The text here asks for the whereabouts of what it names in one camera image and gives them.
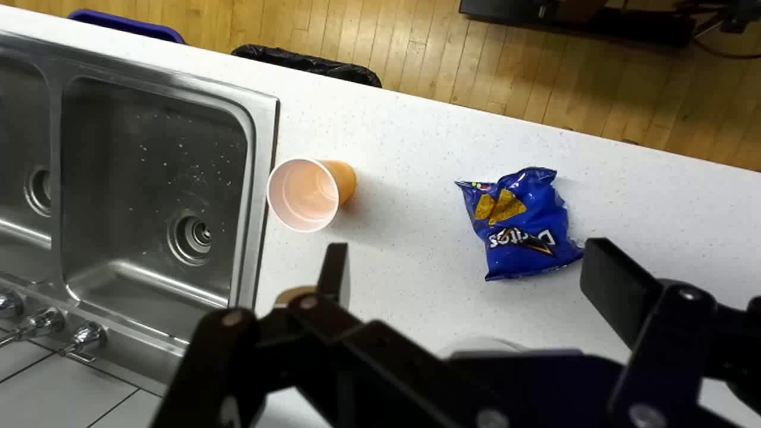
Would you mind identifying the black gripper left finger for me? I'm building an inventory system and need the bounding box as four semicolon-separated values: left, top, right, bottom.
149;239;508;428

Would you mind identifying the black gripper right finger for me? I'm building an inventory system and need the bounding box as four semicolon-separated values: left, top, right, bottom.
581;235;761;428

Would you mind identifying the blue chips packet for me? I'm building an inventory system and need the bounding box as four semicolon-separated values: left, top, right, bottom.
453;164;587;283

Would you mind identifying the chrome sink faucet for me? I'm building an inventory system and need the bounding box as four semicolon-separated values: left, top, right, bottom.
0;287;109;360

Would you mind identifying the orange plastic cup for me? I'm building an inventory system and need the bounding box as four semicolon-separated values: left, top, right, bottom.
264;153;360;235

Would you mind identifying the stainless steel double sink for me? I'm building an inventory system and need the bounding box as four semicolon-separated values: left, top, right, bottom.
0;30;280;389

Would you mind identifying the black trash bag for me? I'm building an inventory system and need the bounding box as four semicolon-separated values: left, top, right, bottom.
230;43;384;90

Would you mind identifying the black equipment stand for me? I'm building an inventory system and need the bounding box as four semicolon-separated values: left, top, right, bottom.
459;0;761;50

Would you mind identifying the blue plastic bin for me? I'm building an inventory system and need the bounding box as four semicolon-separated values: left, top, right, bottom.
66;7;185;45

